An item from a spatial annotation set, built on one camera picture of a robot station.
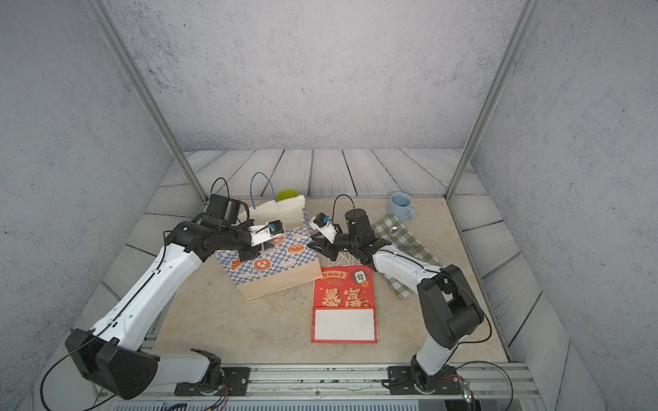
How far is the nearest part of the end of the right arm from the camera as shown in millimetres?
687

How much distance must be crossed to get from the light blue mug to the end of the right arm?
37cm

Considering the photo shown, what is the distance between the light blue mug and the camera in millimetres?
1099
